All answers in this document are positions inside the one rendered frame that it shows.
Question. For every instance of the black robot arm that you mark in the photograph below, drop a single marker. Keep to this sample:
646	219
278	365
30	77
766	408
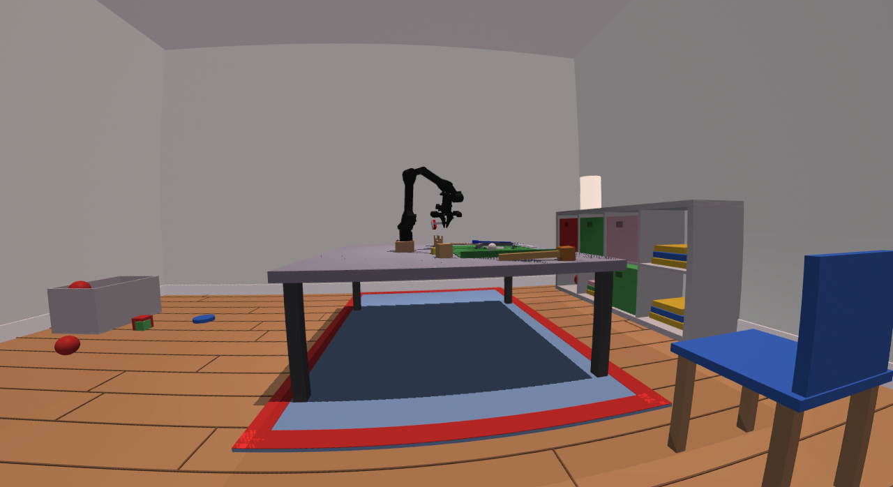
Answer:
449	195

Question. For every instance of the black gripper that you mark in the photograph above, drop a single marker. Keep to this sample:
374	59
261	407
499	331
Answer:
446	211

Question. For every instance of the brown wooden mallet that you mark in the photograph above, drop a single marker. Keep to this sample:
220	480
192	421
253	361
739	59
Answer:
563	253

